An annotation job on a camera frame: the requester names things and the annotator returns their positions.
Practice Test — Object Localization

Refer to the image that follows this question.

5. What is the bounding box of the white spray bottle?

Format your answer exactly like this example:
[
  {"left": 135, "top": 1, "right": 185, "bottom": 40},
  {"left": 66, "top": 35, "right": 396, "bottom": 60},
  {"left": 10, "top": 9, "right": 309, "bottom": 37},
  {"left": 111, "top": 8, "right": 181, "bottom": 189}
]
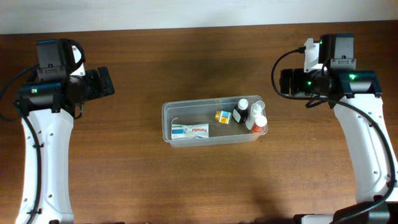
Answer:
[{"left": 245, "top": 101, "right": 265, "bottom": 130}]

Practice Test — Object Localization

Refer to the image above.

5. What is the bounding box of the orange tube white cap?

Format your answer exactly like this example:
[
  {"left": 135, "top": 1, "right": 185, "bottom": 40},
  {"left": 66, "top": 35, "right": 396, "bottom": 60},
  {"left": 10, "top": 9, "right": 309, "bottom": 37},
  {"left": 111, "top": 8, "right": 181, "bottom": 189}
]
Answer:
[{"left": 250, "top": 115, "right": 267, "bottom": 134}]

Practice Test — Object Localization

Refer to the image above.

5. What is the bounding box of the dark bottle white cap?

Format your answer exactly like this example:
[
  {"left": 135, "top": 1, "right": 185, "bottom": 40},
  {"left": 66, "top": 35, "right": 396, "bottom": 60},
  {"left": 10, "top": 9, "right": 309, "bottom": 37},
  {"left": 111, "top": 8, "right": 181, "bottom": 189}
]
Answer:
[{"left": 232, "top": 98, "right": 249, "bottom": 123}]

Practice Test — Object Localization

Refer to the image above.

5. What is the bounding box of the white red medicine box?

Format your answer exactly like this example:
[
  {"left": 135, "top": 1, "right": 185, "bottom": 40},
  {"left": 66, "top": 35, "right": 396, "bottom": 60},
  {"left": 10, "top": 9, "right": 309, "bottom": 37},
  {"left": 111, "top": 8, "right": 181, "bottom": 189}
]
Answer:
[{"left": 171, "top": 124, "right": 209, "bottom": 140}]

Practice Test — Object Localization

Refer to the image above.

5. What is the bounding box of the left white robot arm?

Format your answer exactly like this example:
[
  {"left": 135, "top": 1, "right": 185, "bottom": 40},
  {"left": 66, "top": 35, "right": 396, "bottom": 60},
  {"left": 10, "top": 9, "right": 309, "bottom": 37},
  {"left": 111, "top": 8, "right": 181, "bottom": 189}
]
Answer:
[{"left": 14, "top": 67, "right": 115, "bottom": 223}]

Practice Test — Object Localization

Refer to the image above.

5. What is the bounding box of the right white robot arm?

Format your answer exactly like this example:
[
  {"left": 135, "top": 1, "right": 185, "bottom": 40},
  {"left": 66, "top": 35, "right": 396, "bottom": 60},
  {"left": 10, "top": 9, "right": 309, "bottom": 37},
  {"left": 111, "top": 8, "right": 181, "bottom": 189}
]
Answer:
[{"left": 278, "top": 68, "right": 397, "bottom": 223}]

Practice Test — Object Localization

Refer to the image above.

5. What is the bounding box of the clear plastic container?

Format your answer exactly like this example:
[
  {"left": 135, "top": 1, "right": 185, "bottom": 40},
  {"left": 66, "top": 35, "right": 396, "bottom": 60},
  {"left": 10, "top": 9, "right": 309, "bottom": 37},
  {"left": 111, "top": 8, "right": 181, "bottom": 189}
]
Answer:
[{"left": 162, "top": 95, "right": 268, "bottom": 147}]

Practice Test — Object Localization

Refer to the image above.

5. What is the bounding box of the right black cable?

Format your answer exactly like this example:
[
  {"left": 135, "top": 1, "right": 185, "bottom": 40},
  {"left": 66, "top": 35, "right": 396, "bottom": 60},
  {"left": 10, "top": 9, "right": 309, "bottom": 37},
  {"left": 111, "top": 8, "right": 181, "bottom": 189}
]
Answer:
[{"left": 271, "top": 46, "right": 397, "bottom": 224}]

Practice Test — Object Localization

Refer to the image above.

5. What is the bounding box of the black cable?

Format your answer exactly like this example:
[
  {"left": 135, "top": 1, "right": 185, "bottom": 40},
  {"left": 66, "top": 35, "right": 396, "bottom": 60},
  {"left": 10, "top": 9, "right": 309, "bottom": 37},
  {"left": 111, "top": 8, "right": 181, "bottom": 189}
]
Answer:
[
  {"left": 0, "top": 63, "right": 43, "bottom": 224},
  {"left": 271, "top": 46, "right": 397, "bottom": 224}
]

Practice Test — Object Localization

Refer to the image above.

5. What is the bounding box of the left black cable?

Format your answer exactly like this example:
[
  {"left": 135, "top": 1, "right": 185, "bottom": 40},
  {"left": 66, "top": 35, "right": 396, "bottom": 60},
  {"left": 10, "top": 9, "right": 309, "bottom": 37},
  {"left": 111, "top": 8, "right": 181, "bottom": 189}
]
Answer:
[{"left": 0, "top": 63, "right": 43, "bottom": 224}]

